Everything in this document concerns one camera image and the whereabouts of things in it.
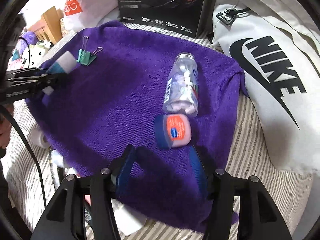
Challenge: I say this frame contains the black rectangular box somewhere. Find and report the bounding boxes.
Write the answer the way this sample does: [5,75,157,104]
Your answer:
[84,200,93,228]

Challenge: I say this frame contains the blue white cylindrical bottle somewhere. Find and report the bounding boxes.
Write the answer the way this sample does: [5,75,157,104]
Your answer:
[41,50,78,96]

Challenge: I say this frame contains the teal binder clip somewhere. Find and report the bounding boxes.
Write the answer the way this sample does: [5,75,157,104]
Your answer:
[76,35,103,66]

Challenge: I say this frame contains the vaseline lip jar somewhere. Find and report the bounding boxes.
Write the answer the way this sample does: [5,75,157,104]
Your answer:
[153,114,191,150]

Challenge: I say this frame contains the clear pill bottle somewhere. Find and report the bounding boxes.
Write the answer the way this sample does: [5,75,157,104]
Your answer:
[162,52,199,117]

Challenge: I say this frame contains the white usb charger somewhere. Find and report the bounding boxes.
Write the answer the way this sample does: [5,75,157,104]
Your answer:
[111,199,147,236]

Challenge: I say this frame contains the person's left hand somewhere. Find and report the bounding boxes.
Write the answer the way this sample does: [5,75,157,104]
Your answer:
[0,115,11,158]

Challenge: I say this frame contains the white plush toy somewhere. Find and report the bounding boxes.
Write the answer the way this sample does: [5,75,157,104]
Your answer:
[7,41,53,71]

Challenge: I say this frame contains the wooden headboard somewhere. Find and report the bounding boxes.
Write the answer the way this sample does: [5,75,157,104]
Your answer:
[28,7,64,45]

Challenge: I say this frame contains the purple towel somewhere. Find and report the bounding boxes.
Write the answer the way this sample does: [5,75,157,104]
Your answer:
[26,21,245,232]

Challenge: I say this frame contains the white miniso plastic bag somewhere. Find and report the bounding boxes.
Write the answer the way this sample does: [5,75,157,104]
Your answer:
[63,0,118,31]

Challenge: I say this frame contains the black headset box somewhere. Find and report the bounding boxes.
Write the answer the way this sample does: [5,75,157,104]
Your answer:
[118,0,216,38]

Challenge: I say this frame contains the grey nike bag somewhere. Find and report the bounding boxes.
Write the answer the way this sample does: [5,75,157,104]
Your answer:
[213,0,319,174]

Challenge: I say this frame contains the black cable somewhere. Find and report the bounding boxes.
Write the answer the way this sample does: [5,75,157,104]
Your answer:
[0,104,48,209]

